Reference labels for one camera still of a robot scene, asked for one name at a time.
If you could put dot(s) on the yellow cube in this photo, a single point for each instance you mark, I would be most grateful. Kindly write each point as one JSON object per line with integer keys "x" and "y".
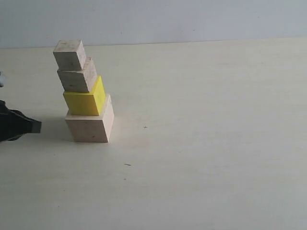
{"x": 89, "y": 103}

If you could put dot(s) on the small pale wooden cube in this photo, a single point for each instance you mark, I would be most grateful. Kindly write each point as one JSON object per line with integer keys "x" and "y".
{"x": 70, "y": 55}

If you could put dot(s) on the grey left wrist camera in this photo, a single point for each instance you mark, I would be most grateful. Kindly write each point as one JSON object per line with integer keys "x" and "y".
{"x": 3, "y": 79}

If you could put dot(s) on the medium wooden cube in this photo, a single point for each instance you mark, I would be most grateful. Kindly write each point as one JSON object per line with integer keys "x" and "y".
{"x": 81, "y": 80}

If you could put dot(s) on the large pale wooden cube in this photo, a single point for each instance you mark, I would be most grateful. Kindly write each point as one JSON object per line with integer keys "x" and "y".
{"x": 86, "y": 128}

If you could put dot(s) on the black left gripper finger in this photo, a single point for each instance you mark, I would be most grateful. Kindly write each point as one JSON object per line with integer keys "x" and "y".
{"x": 14, "y": 124}

